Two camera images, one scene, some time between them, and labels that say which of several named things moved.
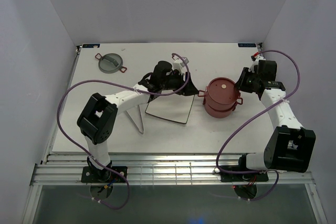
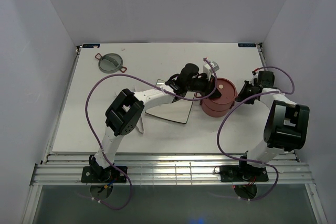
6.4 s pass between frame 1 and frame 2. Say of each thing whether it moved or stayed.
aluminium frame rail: stayed
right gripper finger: moved
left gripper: moved
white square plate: stayed
